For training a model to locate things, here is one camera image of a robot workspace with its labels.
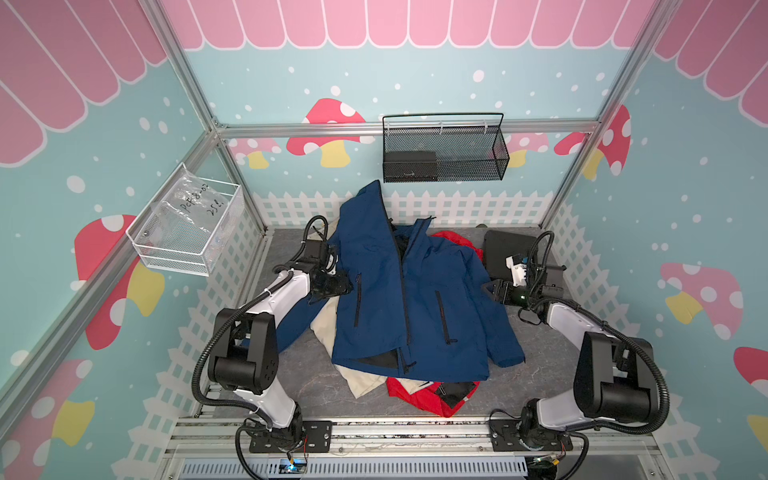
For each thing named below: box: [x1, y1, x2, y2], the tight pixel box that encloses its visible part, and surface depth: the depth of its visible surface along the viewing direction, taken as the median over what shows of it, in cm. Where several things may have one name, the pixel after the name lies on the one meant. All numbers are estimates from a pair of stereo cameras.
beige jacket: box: [397, 378, 434, 395], surface depth 79 cm
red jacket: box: [386, 231, 485, 418], surface depth 81 cm
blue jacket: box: [276, 180, 526, 383], surface depth 91 cm
